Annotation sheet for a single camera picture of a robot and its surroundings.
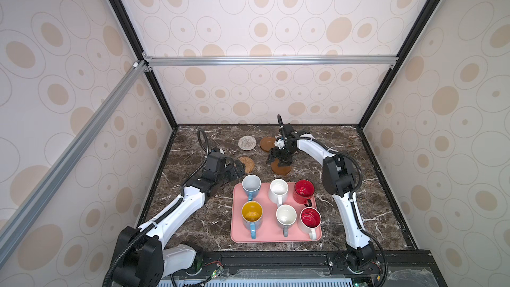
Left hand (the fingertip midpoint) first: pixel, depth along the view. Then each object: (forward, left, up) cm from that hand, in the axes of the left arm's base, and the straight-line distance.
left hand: (243, 166), depth 83 cm
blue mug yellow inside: (-15, -4, -13) cm, 20 cm away
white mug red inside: (-17, -28, -14) cm, 36 cm away
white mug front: (-17, -18, -14) cm, 28 cm away
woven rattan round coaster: (+11, -1, -16) cm, 20 cm away
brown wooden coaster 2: (+7, -17, -16) cm, 24 cm away
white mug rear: (-8, -15, -8) cm, 18 cm away
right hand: (+11, -13, -15) cm, 23 cm away
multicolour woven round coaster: (+26, 0, -17) cm, 31 cm away
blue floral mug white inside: (-3, -3, -10) cm, 11 cm away
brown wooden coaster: (+26, -11, -17) cm, 33 cm away
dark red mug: (-5, -27, -14) cm, 31 cm away
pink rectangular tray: (-17, -13, -6) cm, 22 cm away
